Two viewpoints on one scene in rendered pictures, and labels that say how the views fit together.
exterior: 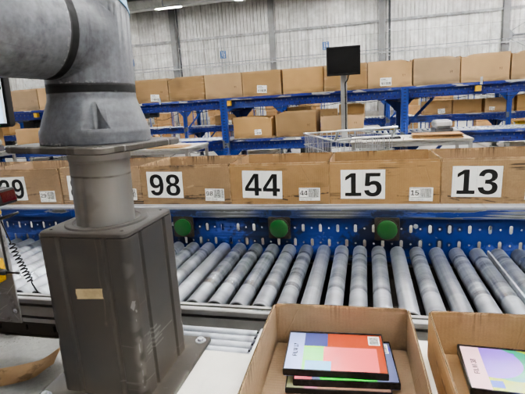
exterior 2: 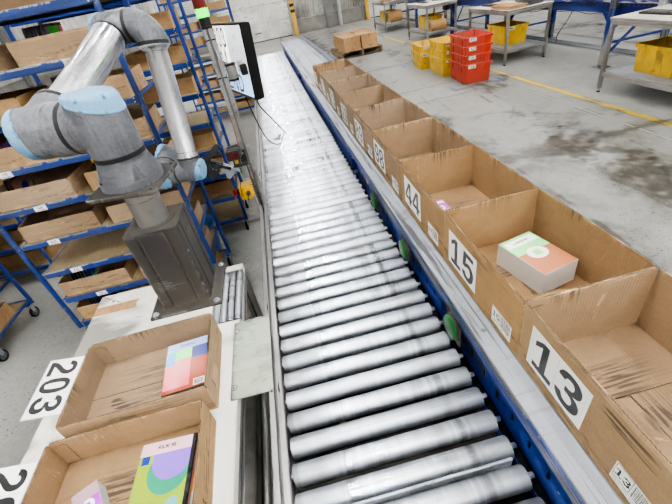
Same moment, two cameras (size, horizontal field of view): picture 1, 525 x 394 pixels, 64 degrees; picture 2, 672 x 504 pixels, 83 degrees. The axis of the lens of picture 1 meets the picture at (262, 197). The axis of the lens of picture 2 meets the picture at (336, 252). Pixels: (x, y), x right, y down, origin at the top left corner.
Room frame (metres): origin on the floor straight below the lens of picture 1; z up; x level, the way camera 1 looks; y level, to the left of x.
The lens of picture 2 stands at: (0.97, -1.01, 1.63)
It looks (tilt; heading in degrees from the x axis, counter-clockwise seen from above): 35 degrees down; 72
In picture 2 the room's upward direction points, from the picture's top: 12 degrees counter-clockwise
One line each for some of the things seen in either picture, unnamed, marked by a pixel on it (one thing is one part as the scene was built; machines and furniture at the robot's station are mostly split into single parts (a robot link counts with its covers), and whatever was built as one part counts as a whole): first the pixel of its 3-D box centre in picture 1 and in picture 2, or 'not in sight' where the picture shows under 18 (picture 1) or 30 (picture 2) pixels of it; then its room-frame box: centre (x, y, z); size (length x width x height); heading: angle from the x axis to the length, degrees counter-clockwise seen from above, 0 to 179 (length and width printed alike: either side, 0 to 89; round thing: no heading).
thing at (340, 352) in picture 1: (334, 353); (188, 364); (0.74, -0.12, 0.79); 0.19 x 0.14 x 0.02; 79
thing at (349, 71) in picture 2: not in sight; (343, 84); (2.22, 1.80, 0.96); 0.39 x 0.29 x 0.17; 76
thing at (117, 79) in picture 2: not in sight; (96, 87); (0.68, 1.32, 1.39); 0.40 x 0.30 x 0.10; 165
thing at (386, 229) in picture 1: (387, 230); (449, 327); (1.43, -0.43, 0.81); 0.07 x 0.01 x 0.07; 76
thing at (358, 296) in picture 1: (358, 278); (362, 344); (1.23, -0.29, 0.72); 0.52 x 0.05 x 0.05; 166
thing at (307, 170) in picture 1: (284, 177); (460, 195); (1.74, -0.10, 0.96); 0.39 x 0.29 x 0.17; 76
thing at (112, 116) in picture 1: (94, 113); (125, 165); (0.78, 0.29, 1.27); 0.19 x 0.19 x 0.10
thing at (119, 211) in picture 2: not in sight; (150, 195); (0.68, 1.32, 0.79); 0.40 x 0.30 x 0.10; 167
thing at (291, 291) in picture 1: (297, 276); (348, 301); (1.27, -0.10, 0.72); 0.52 x 0.05 x 0.05; 166
